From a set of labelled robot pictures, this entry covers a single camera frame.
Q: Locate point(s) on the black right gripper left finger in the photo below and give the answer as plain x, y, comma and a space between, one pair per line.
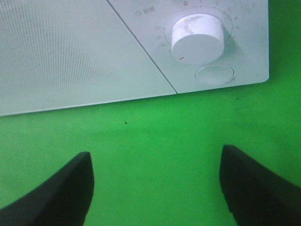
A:
62, 200

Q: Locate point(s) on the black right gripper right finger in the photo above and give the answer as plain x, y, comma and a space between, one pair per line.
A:
255, 195

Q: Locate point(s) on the round white door button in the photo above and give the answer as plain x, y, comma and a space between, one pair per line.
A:
214, 74

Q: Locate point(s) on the white microwave door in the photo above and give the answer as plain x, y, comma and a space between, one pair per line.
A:
58, 54

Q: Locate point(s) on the white round knob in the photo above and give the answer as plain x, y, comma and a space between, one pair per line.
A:
197, 39

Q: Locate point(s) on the white microwave oven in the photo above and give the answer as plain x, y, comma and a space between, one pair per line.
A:
246, 37

